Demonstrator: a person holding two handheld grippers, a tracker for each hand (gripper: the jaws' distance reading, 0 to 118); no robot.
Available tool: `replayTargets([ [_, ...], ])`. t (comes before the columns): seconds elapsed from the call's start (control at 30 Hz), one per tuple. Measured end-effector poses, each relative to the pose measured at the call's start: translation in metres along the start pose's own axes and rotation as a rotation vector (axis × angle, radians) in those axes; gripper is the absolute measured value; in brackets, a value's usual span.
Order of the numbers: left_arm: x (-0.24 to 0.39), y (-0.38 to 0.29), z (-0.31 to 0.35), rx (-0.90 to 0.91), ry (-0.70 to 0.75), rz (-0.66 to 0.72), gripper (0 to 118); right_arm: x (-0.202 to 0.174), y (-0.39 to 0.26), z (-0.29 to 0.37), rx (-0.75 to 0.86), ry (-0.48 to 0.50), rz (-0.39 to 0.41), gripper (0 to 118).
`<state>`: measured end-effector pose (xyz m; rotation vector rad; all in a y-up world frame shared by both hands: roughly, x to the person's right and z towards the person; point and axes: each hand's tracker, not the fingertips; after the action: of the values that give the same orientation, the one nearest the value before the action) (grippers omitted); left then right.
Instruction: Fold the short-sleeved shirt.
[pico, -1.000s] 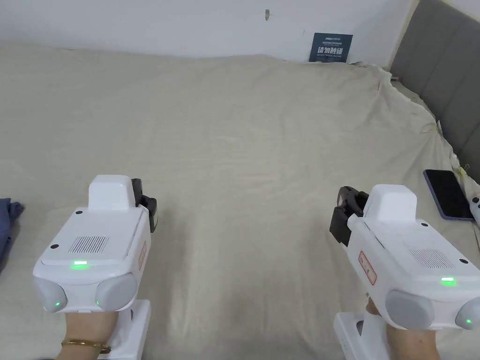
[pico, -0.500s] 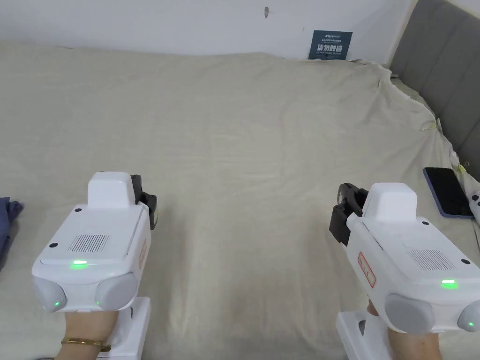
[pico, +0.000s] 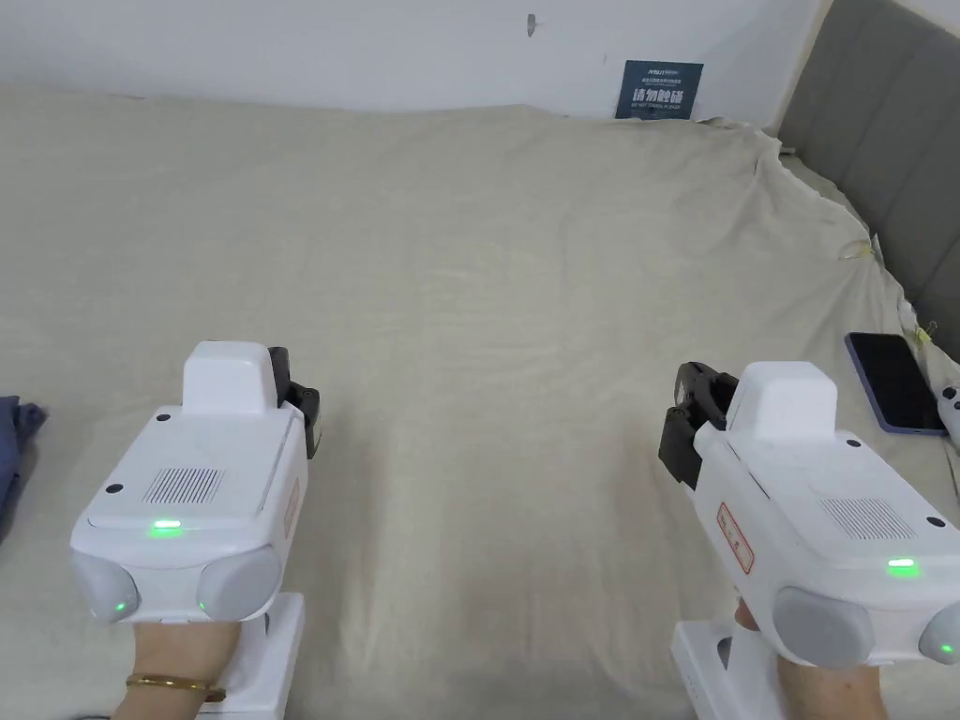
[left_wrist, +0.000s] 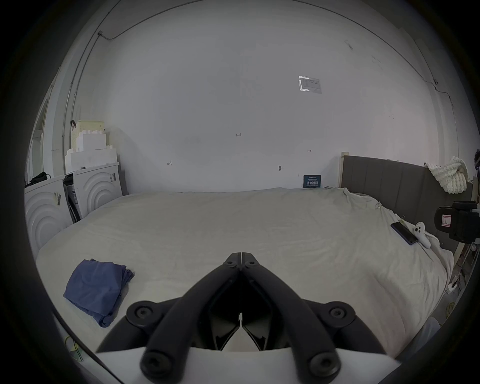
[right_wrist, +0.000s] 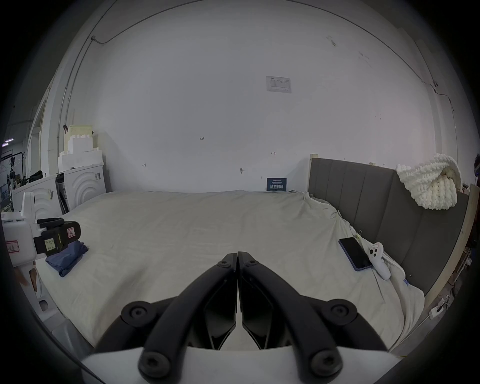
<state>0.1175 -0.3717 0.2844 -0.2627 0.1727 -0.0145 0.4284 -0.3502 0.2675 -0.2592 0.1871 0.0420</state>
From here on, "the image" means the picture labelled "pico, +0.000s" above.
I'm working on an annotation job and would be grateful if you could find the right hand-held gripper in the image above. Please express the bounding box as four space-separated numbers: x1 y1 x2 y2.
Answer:
657 361 960 720

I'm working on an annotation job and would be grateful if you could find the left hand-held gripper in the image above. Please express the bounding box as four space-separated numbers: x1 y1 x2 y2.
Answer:
69 340 324 720

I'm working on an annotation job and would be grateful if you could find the person's left forearm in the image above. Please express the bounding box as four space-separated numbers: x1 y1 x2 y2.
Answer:
111 674 228 720

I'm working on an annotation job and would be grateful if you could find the person's left hand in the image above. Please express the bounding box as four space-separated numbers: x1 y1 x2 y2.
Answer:
127 619 244 688

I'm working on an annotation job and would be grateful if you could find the person's right hand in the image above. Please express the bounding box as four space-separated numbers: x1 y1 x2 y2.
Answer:
733 599 888 720

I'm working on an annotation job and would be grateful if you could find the black phone with purple case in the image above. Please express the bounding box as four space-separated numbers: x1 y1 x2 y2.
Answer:
845 332 949 436

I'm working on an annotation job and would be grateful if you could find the bed with beige sheet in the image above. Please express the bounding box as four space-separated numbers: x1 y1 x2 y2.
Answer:
0 78 960 720

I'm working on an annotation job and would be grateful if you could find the white hand controller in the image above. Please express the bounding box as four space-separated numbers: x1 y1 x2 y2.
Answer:
932 385 960 450

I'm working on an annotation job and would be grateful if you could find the dark blue shirt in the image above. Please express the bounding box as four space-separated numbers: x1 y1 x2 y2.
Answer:
0 394 49 547

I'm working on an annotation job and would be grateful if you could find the dark blue sign card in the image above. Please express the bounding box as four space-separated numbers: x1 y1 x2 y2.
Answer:
614 61 706 122

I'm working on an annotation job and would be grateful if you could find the grey padded headboard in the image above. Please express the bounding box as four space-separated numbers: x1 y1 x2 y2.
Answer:
775 0 960 363

